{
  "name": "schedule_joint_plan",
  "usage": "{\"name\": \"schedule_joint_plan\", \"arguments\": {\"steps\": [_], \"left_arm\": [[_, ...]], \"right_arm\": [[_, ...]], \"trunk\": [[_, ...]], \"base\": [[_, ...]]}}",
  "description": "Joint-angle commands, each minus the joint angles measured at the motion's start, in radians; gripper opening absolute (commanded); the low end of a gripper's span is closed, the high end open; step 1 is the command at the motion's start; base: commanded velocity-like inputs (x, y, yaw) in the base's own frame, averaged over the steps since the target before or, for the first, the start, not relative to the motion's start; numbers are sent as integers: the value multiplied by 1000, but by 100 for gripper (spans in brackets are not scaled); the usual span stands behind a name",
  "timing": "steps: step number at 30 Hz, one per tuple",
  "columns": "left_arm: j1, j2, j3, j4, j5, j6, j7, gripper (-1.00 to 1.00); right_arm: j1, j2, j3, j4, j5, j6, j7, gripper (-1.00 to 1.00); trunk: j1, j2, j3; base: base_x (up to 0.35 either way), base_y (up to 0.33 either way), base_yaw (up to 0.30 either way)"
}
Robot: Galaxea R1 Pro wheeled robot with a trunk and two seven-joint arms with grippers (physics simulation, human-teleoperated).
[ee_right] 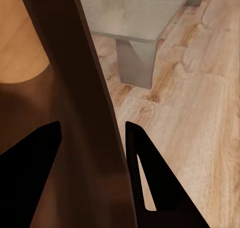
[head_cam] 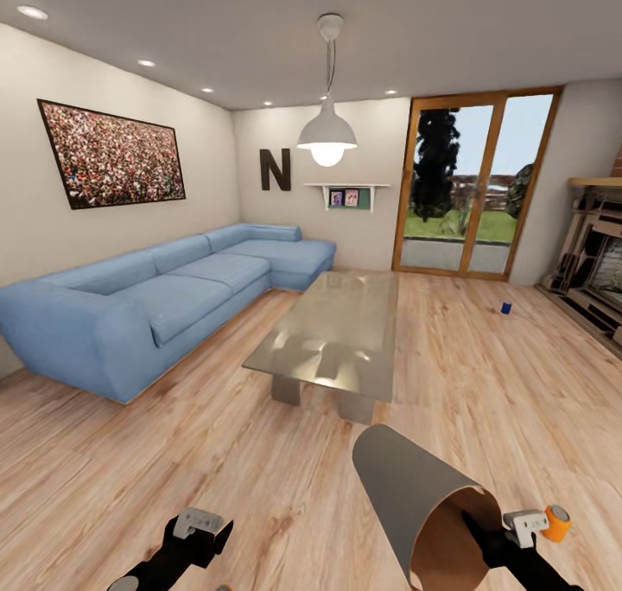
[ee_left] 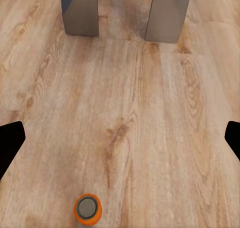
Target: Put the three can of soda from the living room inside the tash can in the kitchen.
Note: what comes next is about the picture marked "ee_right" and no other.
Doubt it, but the trash can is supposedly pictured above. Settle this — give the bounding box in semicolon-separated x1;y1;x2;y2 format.
0;0;138;228

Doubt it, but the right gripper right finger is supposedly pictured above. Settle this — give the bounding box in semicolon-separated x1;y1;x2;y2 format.
125;121;210;228

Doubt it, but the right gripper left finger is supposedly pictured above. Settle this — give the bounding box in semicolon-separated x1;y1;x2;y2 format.
0;121;62;228

